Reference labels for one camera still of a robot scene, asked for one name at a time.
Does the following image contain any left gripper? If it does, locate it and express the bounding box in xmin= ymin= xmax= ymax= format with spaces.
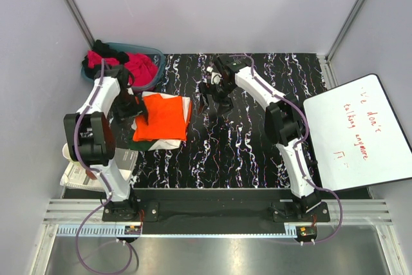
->
xmin=111 ymin=90 xmax=149 ymax=131

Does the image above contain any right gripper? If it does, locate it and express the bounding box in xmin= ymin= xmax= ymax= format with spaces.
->
xmin=198 ymin=80 xmax=235 ymax=118

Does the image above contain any dark green t-shirt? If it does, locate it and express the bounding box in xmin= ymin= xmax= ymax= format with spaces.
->
xmin=128 ymin=140 xmax=155 ymax=151

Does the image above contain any white t-shirt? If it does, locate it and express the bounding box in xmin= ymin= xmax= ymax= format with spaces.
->
xmin=131 ymin=91 xmax=184 ymax=151

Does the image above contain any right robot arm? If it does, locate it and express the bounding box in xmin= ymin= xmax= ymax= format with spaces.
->
xmin=199 ymin=55 xmax=321 ymax=221

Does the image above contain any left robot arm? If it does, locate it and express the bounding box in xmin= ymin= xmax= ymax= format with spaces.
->
xmin=63 ymin=62 xmax=149 ymax=221

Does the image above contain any stack of papers and books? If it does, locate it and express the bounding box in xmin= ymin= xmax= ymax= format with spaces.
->
xmin=59 ymin=147 xmax=139 ymax=193

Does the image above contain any magenta t-shirt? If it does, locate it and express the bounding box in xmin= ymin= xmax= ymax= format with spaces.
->
xmin=85 ymin=52 xmax=158 ymax=86

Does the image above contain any clear blue plastic bin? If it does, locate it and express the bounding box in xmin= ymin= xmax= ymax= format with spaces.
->
xmin=81 ymin=40 xmax=165 ymax=93

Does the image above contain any black t-shirt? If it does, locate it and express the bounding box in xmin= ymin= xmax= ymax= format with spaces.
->
xmin=82 ymin=40 xmax=129 ymax=74

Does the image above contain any dark red cube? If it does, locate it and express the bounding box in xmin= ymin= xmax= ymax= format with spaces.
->
xmin=86 ymin=170 xmax=97 ymax=180

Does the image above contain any yellow-green mug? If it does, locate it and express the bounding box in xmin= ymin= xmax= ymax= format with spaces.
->
xmin=62 ymin=143 xmax=72 ymax=162

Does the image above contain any whiteboard with red writing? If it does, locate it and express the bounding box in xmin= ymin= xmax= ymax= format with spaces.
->
xmin=303 ymin=74 xmax=411 ymax=191

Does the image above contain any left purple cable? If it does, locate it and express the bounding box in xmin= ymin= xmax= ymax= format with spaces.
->
xmin=73 ymin=59 xmax=139 ymax=272

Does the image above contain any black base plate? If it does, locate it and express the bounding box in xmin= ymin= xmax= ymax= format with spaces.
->
xmin=102 ymin=189 xmax=330 ymax=237

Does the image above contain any aluminium frame rail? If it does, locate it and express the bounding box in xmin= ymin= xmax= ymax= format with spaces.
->
xmin=44 ymin=199 xmax=392 ymax=225

